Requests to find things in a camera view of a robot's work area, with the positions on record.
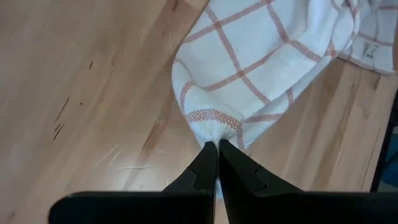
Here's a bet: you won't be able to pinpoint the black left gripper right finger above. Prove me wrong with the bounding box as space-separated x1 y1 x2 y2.
218 138 398 224

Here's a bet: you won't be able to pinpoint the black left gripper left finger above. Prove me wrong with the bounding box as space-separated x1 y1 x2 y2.
48 141 218 224

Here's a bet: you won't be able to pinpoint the white towel red checks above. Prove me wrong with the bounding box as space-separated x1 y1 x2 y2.
170 0 398 200

